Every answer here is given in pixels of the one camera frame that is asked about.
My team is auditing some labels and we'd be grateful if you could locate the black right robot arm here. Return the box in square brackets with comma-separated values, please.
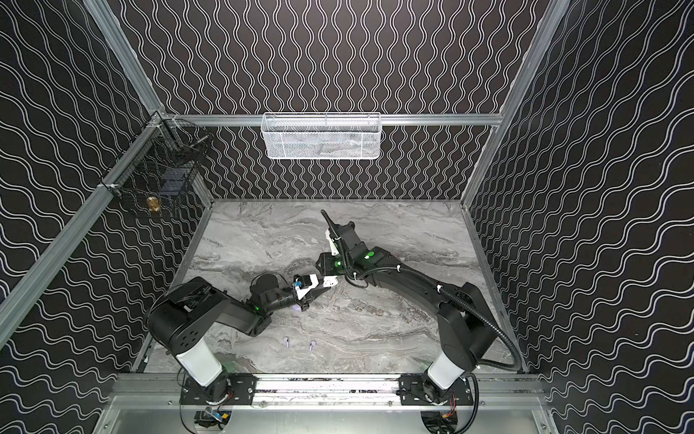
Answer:
[316, 210, 522, 391]

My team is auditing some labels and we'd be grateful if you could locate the white mesh wire basket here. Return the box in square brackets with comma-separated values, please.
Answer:
[260, 112, 383, 160]

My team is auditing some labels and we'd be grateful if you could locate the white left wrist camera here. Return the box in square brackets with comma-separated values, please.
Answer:
[293, 274, 319, 300]

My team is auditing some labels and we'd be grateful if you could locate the white earbud charging case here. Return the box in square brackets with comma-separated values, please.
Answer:
[323, 276, 339, 288]

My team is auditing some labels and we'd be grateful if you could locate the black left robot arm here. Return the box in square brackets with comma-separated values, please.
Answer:
[147, 273, 338, 396]

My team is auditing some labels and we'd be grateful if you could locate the brass fitting in basket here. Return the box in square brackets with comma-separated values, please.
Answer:
[146, 196, 162, 213]

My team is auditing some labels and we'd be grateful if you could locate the aluminium front rail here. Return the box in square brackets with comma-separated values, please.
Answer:
[110, 374, 544, 410]

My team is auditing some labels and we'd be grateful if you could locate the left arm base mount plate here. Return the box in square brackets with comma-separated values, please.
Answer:
[179, 373, 258, 406]

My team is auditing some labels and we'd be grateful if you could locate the black wire basket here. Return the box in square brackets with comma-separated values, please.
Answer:
[106, 119, 211, 220]

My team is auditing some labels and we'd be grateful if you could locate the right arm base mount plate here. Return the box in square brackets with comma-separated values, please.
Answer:
[396, 374, 475, 407]

